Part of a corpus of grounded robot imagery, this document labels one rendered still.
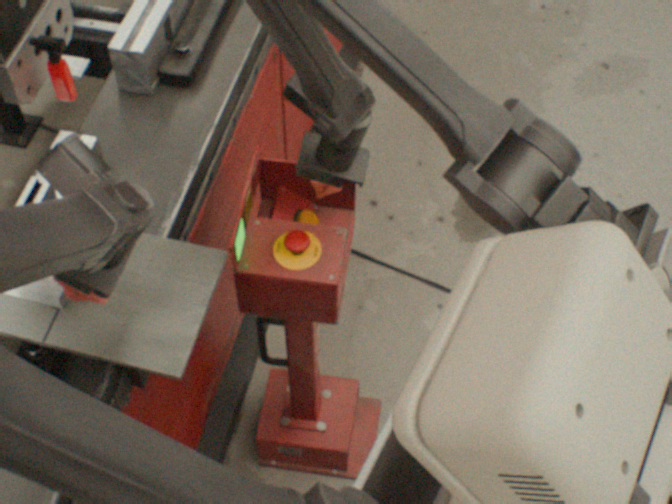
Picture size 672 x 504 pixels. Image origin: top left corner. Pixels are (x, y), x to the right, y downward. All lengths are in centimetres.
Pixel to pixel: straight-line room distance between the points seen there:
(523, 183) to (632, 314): 23
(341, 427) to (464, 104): 121
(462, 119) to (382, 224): 155
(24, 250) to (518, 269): 37
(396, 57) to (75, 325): 51
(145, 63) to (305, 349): 60
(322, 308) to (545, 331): 82
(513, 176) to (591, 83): 197
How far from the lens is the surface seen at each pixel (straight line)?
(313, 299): 144
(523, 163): 91
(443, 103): 89
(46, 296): 117
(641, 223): 97
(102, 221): 86
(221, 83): 153
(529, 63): 288
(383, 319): 227
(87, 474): 57
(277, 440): 200
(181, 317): 112
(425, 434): 70
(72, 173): 98
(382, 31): 88
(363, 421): 214
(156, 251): 118
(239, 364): 217
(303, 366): 180
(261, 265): 142
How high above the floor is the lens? 195
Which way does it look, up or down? 56 degrees down
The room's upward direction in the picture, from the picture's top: straight up
